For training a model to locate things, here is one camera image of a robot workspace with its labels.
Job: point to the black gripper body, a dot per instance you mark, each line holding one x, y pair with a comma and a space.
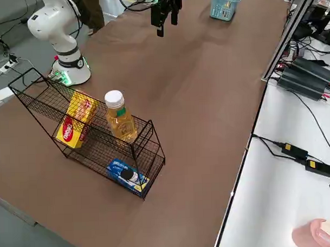
163, 4

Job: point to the light blue plastic basket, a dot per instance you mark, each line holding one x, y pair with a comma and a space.
223, 7

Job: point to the person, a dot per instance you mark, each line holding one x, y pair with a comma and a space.
93, 15

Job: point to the yellow tea bottle white cap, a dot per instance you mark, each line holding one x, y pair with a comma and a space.
121, 122

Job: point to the yellow nabati wafer box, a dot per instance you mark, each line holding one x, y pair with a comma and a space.
69, 132

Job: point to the black ribbed power supply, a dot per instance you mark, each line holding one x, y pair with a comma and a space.
317, 69
302, 83

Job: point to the black equipment stand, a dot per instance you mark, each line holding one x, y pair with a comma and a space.
324, 28

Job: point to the blue cookie box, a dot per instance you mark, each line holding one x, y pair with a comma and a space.
126, 176

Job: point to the white power strip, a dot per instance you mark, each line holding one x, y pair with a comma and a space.
8, 66

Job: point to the white box with warning label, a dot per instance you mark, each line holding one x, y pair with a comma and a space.
1, 99

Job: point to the black power adapter yellow label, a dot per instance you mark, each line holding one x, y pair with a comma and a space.
318, 168
294, 150

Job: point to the white side table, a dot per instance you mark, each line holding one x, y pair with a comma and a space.
279, 206

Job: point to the pink round object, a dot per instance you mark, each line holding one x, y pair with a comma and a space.
315, 234

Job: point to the aluminium frame rail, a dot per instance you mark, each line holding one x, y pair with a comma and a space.
286, 38

